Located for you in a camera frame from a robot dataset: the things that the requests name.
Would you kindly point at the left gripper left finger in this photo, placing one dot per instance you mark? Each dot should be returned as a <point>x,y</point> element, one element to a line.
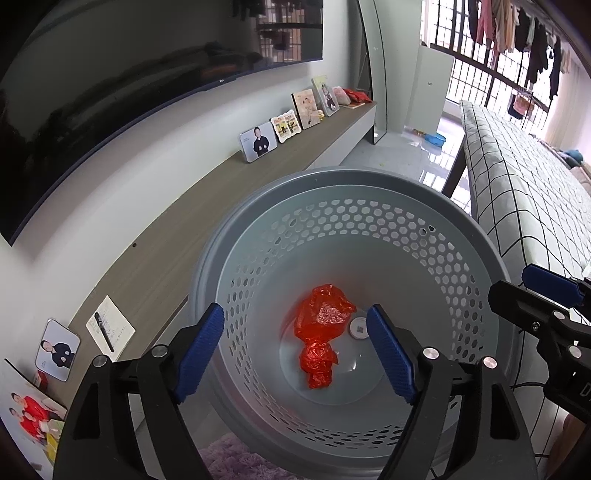
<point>167,375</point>

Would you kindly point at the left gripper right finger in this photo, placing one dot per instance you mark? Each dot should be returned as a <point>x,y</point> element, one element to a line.
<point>423,377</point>

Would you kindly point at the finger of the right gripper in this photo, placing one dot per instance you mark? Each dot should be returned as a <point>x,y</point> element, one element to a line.
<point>564,291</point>
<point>524,309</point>

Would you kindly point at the red plastic bag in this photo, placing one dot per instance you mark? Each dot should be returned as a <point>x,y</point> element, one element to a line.
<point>321,317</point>

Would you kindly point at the white notepad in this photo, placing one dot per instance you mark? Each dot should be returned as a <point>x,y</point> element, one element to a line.
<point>119,329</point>

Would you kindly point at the wooden tv console shelf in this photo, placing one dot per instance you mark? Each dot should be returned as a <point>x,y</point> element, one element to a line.
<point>149,282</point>

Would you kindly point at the black pen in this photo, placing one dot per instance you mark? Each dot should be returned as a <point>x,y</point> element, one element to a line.
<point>102,329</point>

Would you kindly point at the checkered white tablecloth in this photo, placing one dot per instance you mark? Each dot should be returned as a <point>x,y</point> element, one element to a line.
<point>531,207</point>

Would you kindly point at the purple fluffy rug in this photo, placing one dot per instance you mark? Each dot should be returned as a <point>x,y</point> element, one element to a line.
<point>228,458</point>

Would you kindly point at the grey perforated laundry basket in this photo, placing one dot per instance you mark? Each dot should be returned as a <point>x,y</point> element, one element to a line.
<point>382,240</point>

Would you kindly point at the red shirts family photo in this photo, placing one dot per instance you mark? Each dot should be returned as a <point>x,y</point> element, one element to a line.
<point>33,420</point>

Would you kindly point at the blue floor basin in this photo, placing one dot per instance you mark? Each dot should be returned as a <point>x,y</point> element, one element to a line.
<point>436,139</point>

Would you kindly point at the grey cabinet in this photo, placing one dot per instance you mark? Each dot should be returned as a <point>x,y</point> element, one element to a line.
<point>432,78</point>

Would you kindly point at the hanging laundry clothes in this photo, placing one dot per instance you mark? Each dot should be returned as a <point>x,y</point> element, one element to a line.
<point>521,60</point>

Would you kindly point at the red folded cloth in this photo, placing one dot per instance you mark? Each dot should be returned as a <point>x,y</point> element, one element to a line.
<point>357,98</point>

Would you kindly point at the leaning grey mirror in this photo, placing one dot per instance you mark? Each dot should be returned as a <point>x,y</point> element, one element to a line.
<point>372,32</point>

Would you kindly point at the large black television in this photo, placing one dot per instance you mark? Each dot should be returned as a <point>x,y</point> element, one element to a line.
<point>76,74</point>

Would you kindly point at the small man portrait frame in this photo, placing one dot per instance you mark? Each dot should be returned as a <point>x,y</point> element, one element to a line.
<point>57,350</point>

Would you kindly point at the man portrait photo frame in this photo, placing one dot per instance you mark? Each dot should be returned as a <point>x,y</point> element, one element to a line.
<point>258,141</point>

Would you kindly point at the yellow scalloped photo frame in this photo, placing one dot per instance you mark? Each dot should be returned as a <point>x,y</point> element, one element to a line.
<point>286,125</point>

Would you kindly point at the baby photo canvas frame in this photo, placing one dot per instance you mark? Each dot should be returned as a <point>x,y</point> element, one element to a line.
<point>307,109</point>

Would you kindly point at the child photo white frame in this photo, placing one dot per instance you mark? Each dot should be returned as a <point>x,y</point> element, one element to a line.
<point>326,95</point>

